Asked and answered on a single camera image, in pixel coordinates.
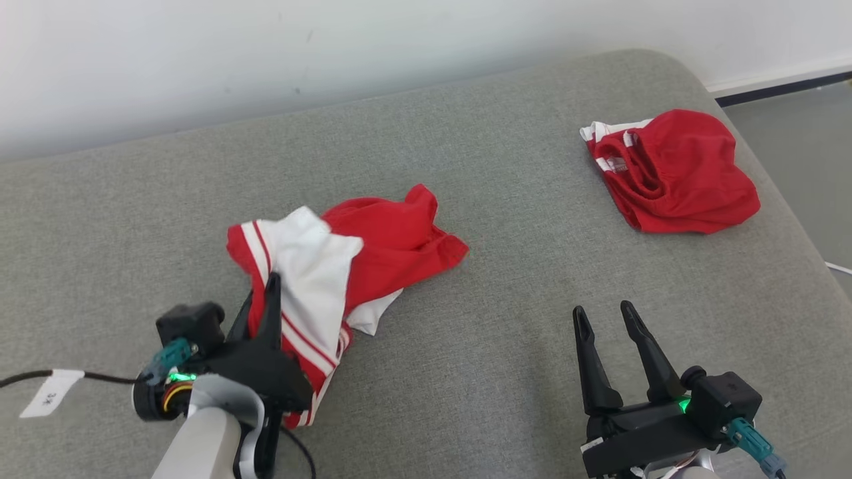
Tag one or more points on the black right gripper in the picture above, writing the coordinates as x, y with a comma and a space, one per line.
639, 432

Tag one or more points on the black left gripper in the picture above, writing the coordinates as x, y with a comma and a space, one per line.
266, 376

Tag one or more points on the red white basketball jersey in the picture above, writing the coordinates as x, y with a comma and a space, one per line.
393, 239

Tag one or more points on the red shorts white stripes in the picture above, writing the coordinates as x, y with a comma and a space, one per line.
692, 173

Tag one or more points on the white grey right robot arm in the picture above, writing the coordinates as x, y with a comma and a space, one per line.
692, 474

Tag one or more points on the grey fabric sofa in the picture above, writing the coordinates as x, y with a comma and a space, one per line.
499, 319

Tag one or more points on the black white baseboard strip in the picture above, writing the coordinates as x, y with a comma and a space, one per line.
779, 85

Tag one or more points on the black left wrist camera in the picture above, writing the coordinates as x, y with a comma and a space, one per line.
190, 322

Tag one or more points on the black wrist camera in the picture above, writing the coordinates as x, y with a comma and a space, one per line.
725, 399
190, 322

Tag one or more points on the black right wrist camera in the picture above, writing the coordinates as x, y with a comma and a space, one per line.
725, 399

